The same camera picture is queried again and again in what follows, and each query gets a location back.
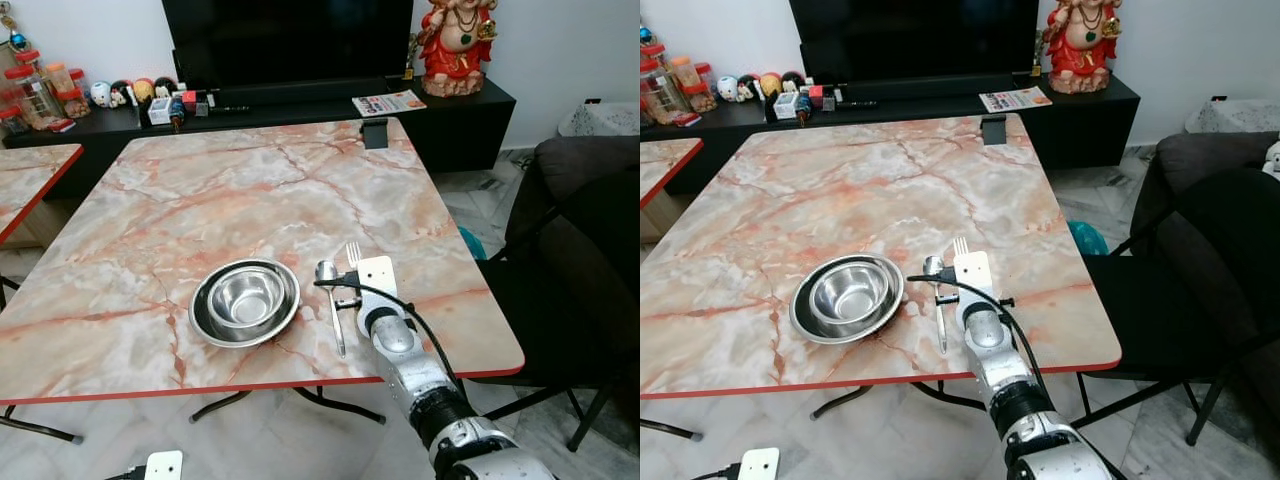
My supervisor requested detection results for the steel spoon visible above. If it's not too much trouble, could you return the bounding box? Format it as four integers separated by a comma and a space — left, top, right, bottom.
922, 255, 950, 355
316, 260, 348, 359

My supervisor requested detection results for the round steel bowl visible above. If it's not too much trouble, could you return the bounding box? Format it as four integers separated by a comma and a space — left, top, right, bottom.
205, 264, 292, 330
808, 259, 895, 327

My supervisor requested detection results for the round steel plate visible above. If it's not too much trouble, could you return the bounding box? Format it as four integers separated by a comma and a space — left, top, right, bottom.
189, 258, 301, 348
789, 254, 906, 345

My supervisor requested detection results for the printed paper leaflet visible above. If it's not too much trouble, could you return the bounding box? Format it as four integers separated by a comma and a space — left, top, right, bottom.
352, 90, 428, 118
979, 86, 1054, 114

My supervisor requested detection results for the black television console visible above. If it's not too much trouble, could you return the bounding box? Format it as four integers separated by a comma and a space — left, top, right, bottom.
640, 72, 1142, 197
0, 78, 518, 201

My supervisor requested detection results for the black cushioned chair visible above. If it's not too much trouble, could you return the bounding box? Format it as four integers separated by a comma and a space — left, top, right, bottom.
1074, 130, 1280, 448
473, 135, 641, 453

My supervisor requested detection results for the black flat television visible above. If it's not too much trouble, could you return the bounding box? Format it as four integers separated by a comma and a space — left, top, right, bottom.
162, 0, 414, 93
789, 0, 1041, 88

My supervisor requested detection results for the red laughing buddha statue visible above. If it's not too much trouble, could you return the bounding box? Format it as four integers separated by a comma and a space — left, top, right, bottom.
1041, 0, 1124, 96
414, 0, 499, 99

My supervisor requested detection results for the white lace covered furniture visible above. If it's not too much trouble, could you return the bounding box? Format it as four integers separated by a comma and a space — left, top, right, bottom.
557, 100, 614, 138
1184, 98, 1262, 135

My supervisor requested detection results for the black metal small table leg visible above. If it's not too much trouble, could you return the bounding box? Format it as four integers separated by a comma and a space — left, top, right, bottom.
640, 417, 699, 442
0, 404, 84, 444

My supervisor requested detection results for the small marble red-edged table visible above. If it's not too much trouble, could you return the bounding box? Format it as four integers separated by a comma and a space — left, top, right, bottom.
0, 143, 85, 247
640, 137, 705, 210

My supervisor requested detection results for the large clear red-lid jar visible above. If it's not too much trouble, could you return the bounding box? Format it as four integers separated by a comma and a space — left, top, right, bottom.
4, 64, 63, 131
640, 57, 692, 127

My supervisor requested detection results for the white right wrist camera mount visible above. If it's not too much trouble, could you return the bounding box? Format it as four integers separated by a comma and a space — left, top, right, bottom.
954, 250, 995, 307
355, 256, 400, 312

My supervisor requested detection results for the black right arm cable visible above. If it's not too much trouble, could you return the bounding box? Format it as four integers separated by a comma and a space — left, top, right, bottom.
906, 272, 1053, 401
314, 279, 463, 393

